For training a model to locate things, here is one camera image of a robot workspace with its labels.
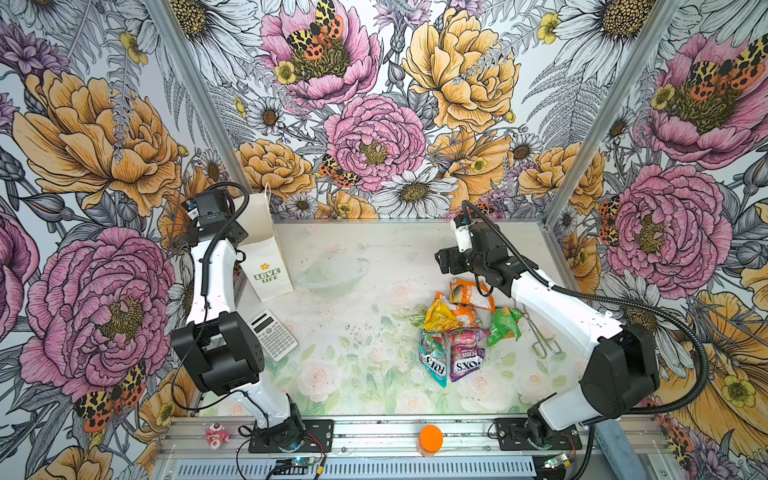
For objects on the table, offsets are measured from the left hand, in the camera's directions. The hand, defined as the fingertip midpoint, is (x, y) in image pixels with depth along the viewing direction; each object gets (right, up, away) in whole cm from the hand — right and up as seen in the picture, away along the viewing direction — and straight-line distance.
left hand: (225, 245), depth 82 cm
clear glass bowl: (+25, -10, +24) cm, 36 cm away
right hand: (+61, -4, +4) cm, 61 cm away
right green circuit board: (+84, -51, -10) cm, 99 cm away
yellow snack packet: (+58, -20, 0) cm, 61 cm away
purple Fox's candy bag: (+65, -29, 0) cm, 71 cm away
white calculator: (+11, -27, +8) cm, 30 cm away
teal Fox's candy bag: (+56, -28, -2) cm, 62 cm away
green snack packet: (+76, -22, +4) cm, 80 cm away
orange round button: (+53, -43, -15) cm, 70 cm away
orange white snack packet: (+67, -21, +9) cm, 71 cm away
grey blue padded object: (+97, -47, -11) cm, 108 cm away
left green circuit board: (+24, -51, -10) cm, 57 cm away
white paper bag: (+8, -2, +5) cm, 10 cm away
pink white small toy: (+3, -45, -10) cm, 46 cm away
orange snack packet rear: (+66, -14, +11) cm, 68 cm away
